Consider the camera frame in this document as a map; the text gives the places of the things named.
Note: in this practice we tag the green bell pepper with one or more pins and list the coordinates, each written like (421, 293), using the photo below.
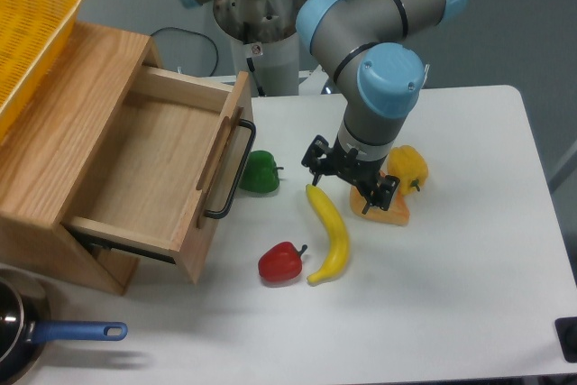
(261, 173)

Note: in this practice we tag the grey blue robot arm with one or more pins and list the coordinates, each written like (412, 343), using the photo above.
(359, 45)

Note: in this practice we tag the yellow plastic basket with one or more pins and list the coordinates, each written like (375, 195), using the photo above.
(33, 35)

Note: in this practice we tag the yellow bell pepper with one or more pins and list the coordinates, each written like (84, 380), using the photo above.
(408, 165)

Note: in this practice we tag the orange toast slice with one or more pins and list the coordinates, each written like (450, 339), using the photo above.
(397, 214)

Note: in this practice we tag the open wooden drawer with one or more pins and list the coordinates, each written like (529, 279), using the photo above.
(167, 170)

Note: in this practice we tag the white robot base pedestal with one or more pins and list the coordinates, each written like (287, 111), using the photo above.
(264, 42)

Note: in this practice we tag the yellow banana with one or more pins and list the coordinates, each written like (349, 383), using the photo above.
(338, 255)

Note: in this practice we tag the wooden drawer cabinet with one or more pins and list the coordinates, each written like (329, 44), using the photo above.
(48, 150)

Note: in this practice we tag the black pan blue handle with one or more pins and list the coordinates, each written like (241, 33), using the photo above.
(27, 325)

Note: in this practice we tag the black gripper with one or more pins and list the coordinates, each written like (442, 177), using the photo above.
(378, 190)

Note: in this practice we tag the red bell pepper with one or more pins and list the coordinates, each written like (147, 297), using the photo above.
(283, 262)

